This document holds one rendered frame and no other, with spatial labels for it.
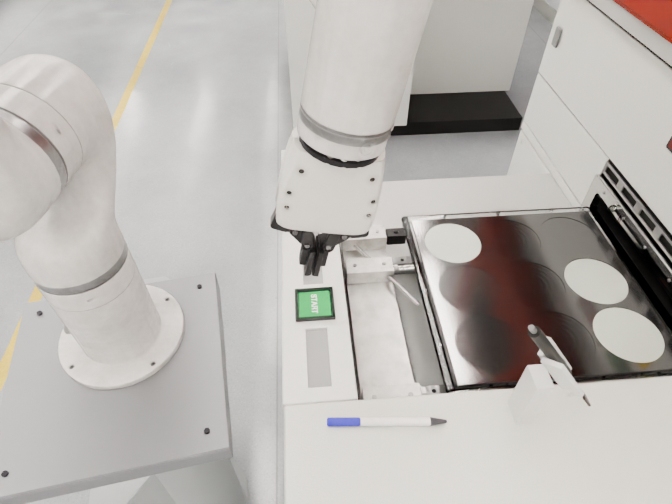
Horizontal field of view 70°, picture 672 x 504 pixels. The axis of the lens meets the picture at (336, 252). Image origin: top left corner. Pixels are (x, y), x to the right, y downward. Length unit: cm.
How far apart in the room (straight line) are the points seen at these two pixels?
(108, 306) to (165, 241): 159
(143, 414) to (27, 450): 15
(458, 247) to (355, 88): 55
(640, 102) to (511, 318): 44
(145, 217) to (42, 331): 158
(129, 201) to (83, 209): 192
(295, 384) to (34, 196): 36
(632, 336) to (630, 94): 43
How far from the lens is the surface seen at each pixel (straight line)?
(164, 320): 84
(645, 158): 99
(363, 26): 37
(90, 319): 72
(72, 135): 59
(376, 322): 79
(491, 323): 80
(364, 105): 39
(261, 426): 168
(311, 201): 47
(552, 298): 86
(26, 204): 54
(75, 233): 65
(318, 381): 64
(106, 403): 80
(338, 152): 41
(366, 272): 82
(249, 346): 184
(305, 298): 71
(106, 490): 171
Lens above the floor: 151
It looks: 46 degrees down
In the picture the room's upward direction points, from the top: straight up
